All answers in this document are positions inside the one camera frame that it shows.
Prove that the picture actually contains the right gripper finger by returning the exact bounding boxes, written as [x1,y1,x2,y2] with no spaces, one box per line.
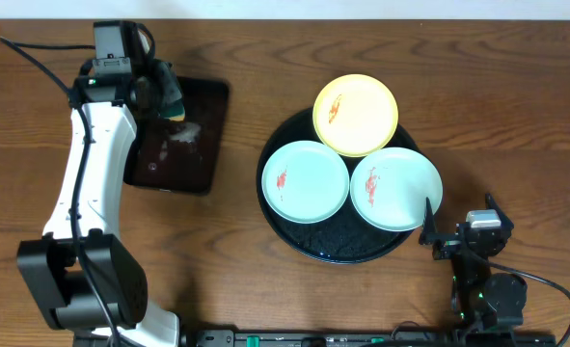
[484,193,512,227]
[421,197,437,236]

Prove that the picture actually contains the green yellow sponge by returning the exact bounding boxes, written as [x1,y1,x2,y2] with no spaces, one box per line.
[156,61,187,122]

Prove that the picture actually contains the light blue plate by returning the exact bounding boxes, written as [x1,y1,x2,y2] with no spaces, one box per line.
[350,147,443,232]
[259,140,350,224]

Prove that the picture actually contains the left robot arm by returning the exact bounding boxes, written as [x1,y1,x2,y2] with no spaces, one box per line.
[17,57,183,346]

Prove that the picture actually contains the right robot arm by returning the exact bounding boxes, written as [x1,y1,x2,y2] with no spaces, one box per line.
[419,194,528,346]

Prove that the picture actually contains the round black tray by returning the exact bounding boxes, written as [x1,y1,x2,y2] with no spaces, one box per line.
[257,109,423,263]

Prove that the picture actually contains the black rectangular tray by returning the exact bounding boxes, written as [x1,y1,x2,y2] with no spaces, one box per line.
[123,77,230,195]

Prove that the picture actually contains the yellow plate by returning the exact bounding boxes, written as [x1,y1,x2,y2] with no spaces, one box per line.
[312,74,398,157]

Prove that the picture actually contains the right black cable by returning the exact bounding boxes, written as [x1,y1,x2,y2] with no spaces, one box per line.
[462,240,570,347]

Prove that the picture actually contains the black cable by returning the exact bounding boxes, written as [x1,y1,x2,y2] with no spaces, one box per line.
[0,36,124,347]
[462,240,570,347]

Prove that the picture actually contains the left black cable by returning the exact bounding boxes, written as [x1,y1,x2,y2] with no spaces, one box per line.
[0,36,124,347]

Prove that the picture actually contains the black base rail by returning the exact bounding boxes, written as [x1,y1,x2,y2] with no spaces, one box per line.
[181,328,556,347]

